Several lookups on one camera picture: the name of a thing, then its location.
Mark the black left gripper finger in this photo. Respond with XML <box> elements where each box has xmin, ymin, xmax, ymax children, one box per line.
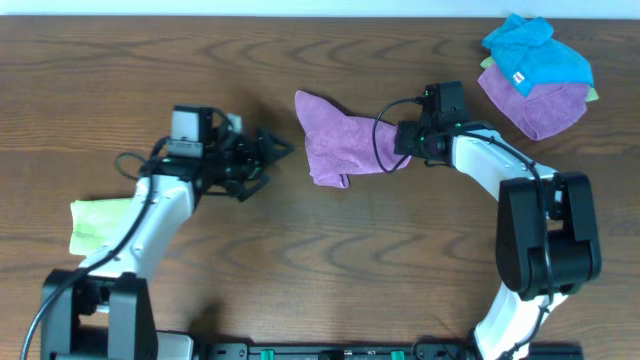
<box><xmin>219</xmin><ymin>173</ymin><xmax>270</xmax><ymax>202</ymax></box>
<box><xmin>256</xmin><ymin>129</ymin><xmax>294</xmax><ymax>163</ymax></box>

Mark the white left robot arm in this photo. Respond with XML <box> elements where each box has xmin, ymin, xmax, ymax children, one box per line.
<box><xmin>30</xmin><ymin>125</ymin><xmax>293</xmax><ymax>359</ymax></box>

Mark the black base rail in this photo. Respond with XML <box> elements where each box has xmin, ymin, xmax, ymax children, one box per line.
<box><xmin>199</xmin><ymin>340</ymin><xmax>585</xmax><ymax>360</ymax></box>

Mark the purple cloth in pile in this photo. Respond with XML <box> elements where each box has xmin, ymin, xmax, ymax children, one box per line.
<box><xmin>478</xmin><ymin>65</ymin><xmax>591</xmax><ymax>140</ymax></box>

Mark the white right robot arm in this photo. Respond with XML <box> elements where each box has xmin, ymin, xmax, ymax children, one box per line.
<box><xmin>394</xmin><ymin>121</ymin><xmax>602</xmax><ymax>359</ymax></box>

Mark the green cloth under pile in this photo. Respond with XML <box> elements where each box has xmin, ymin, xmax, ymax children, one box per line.
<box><xmin>480</xmin><ymin>56</ymin><xmax>599</xmax><ymax>102</ymax></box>

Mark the purple microfiber cloth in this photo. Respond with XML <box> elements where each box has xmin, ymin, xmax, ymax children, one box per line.
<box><xmin>295</xmin><ymin>90</ymin><xmax>411</xmax><ymax>189</ymax></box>

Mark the blue cloth with tag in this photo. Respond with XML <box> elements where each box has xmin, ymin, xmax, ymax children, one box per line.
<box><xmin>482</xmin><ymin>14</ymin><xmax>594</xmax><ymax>96</ymax></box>

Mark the folded light green cloth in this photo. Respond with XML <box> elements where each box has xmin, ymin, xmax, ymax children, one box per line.
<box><xmin>69</xmin><ymin>198</ymin><xmax>131</xmax><ymax>256</ymax></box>

